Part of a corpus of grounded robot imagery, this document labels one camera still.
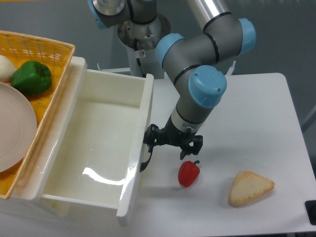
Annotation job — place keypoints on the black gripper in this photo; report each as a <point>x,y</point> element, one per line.
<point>188,141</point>

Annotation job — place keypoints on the white drawer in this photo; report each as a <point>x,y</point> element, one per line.
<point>97,164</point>

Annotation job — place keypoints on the yellow wicker basket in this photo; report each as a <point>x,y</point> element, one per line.
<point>41,62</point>

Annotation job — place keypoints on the green bell pepper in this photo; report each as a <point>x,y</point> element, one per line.
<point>32,78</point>

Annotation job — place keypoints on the triangular bread slice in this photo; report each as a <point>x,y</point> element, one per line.
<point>247,187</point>

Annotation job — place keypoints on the white drawer cabinet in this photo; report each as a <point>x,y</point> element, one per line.
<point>26,199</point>

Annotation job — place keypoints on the red bell pepper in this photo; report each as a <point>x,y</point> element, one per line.
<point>188,173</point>

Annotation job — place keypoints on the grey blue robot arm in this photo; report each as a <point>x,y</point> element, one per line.
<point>189,63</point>

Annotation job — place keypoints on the pink plate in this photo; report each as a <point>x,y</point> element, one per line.
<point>18,125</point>

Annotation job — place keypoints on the black device at edge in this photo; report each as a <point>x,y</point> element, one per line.
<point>310,206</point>

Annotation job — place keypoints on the white onion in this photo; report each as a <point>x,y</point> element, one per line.
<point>7,69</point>

